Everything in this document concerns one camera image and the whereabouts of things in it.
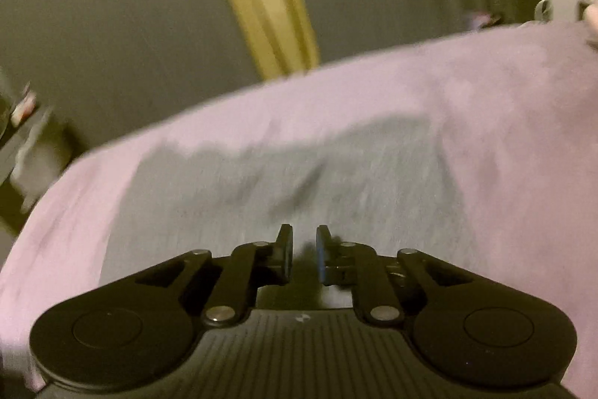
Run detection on grey sweatpants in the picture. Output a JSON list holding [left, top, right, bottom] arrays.
[[100, 116, 481, 310]]

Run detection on pink fleece blanket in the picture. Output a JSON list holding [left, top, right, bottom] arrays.
[[1, 23, 597, 398]]

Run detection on dark dresser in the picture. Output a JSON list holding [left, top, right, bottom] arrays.
[[1, 75, 86, 239]]

